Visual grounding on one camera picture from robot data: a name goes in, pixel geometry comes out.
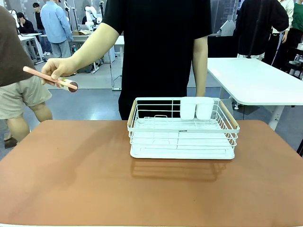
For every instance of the person's right hand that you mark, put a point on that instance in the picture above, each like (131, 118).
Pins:
(62, 67)

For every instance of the pink lint roller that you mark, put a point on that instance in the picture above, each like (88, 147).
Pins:
(69, 85)

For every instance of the person's right forearm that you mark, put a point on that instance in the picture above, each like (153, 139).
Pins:
(94, 47)

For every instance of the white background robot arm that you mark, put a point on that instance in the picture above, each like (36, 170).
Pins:
(91, 11)

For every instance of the person's left forearm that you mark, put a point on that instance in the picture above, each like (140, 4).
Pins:
(200, 71)

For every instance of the cardboard box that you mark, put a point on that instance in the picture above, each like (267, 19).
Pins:
(80, 33)

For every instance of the person in light blue shirt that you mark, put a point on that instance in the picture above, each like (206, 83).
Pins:
(55, 23)

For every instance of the white desk with thin legs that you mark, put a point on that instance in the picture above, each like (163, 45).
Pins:
(28, 37)

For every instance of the person in brown shirt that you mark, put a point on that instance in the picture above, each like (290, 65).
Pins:
(9, 59)

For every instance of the seated person in black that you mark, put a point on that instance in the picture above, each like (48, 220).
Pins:
(26, 27)

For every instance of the standing person in black top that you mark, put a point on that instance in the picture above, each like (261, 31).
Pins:
(38, 19)

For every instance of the white desk with cardboard box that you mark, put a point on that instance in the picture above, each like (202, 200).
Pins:
(118, 40)

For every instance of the person in black t-shirt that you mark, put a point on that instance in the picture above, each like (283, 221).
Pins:
(156, 47)

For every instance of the white plastic cutlery cup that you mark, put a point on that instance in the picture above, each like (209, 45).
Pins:
(204, 108)
(188, 108)

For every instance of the white plastic drain tray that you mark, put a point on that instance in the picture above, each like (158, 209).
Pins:
(180, 156)

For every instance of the black cabinet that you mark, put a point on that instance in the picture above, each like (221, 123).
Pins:
(222, 47)

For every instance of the white house-shaped stand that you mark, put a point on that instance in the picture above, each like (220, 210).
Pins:
(227, 28)

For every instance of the white table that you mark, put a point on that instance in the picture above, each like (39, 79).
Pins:
(255, 80)

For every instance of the person in black hoodie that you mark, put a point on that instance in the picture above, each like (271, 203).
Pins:
(255, 28)

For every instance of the black shelf cart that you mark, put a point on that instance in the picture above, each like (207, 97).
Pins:
(297, 61)

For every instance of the person in white shirt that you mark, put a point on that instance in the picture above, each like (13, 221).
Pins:
(290, 9)

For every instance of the person in green shirt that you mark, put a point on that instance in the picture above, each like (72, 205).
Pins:
(298, 19)

